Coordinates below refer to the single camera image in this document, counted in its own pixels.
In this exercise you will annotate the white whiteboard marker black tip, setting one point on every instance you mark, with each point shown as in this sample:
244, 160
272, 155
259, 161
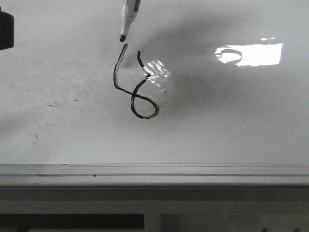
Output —
129, 13

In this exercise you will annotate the white whiteboard surface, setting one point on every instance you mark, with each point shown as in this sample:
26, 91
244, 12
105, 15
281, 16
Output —
231, 78

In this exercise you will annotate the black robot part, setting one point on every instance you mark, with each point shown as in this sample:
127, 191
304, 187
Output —
6, 30

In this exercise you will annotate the grey aluminium whiteboard frame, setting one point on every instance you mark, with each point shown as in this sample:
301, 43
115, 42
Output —
151, 175

